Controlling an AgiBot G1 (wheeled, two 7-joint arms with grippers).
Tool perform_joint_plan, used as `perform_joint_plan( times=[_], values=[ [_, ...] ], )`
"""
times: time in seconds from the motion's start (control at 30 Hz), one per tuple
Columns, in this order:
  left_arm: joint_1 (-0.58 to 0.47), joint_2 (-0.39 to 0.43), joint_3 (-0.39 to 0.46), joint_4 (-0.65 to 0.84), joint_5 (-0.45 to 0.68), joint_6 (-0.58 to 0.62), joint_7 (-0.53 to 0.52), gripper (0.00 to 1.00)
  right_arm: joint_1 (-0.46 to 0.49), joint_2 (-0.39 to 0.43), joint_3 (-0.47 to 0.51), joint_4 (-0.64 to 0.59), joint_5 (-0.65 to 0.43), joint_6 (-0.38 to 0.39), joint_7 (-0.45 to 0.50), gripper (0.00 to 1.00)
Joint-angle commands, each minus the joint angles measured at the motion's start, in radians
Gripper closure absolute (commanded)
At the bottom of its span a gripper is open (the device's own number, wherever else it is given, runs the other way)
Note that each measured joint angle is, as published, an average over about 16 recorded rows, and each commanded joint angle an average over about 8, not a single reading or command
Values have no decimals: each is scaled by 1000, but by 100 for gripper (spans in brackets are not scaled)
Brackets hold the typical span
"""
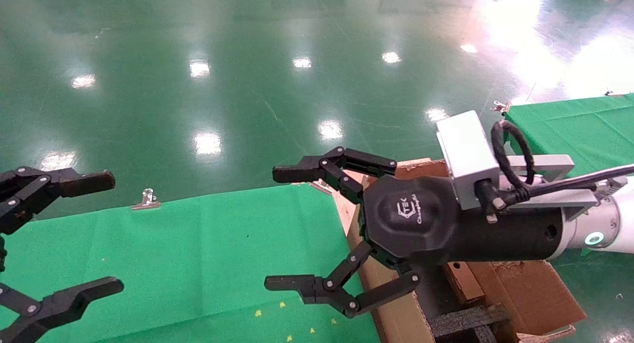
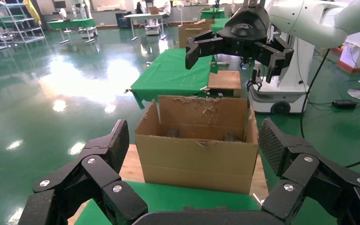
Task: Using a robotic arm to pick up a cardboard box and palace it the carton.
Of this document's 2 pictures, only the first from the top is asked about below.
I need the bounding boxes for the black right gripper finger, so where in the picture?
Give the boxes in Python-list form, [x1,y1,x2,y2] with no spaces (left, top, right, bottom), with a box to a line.
[264,239,422,319]
[272,146,398,205]

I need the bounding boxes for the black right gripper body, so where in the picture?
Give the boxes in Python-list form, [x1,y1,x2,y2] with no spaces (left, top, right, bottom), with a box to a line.
[359,174,565,264]

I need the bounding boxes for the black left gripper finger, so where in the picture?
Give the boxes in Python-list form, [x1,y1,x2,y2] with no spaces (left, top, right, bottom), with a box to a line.
[0,167,117,235]
[0,278,124,343]

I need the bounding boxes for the small cardboard box with hole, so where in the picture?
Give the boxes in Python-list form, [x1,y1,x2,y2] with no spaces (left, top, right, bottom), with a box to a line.
[443,261,486,304]

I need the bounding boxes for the large open cardboard carton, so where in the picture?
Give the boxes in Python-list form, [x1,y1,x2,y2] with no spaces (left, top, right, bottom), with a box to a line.
[342,157,587,343]

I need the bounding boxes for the black foam insert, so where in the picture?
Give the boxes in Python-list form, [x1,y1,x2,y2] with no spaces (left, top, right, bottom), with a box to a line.
[428,303,521,343]

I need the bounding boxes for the green table cloth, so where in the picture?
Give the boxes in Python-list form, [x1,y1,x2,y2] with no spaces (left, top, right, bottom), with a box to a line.
[503,93,634,257]
[0,183,382,343]

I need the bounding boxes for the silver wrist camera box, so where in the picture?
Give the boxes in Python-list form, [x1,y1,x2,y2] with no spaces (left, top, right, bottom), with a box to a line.
[436,110,501,211]

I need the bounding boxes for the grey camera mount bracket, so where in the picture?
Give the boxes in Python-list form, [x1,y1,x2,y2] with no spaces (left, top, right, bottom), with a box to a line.
[495,155,612,220]

